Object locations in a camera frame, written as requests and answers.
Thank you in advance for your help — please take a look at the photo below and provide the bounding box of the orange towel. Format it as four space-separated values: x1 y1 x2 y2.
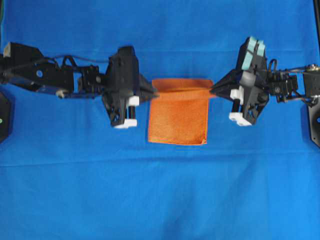
147 78 214 146

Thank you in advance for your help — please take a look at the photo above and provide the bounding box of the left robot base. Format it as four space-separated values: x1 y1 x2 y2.
0 92 12 143

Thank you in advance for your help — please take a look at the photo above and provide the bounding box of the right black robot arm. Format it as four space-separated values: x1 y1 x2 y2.
210 59 320 127

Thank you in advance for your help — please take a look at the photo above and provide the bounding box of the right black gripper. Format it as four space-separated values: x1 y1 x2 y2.
210 57 269 127

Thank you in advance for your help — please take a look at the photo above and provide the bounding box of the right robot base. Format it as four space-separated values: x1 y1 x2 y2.
307 97 320 147

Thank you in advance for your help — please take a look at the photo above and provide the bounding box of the blue table cloth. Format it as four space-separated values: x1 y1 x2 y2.
0 0 320 240

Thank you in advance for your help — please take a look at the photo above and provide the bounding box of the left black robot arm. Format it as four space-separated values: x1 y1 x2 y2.
0 42 158 129

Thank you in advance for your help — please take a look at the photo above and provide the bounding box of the left camera cable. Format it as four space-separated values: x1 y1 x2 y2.
37 55 112 66

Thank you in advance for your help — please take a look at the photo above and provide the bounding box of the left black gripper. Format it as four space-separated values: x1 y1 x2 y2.
102 46 159 129

